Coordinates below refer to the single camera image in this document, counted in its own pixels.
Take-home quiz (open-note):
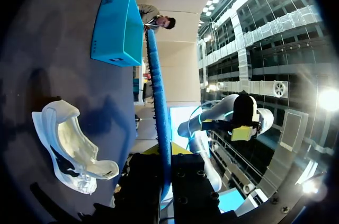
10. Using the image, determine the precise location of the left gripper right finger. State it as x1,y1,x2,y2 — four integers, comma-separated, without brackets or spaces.
171,141,222,224

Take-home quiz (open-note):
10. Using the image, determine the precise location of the blue and black insole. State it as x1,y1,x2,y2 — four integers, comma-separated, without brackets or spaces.
146,29,173,201

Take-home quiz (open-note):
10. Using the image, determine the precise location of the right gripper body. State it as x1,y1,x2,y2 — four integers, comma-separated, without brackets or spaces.
231,93,261,131

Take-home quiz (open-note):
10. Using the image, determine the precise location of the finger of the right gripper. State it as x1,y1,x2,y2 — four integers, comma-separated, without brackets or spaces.
200,119,234,132
230,125,258,142

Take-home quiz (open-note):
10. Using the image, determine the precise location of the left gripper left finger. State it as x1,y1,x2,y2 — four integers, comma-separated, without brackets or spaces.
113,144,163,224

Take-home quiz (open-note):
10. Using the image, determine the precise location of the person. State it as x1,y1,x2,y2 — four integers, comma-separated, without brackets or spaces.
137,3,177,34

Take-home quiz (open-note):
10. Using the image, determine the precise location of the teal box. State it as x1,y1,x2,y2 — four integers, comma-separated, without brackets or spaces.
90,0,144,67

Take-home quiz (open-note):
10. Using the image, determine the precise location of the cream white fuzzy shoe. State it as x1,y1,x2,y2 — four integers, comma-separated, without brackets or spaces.
31,98,120,195

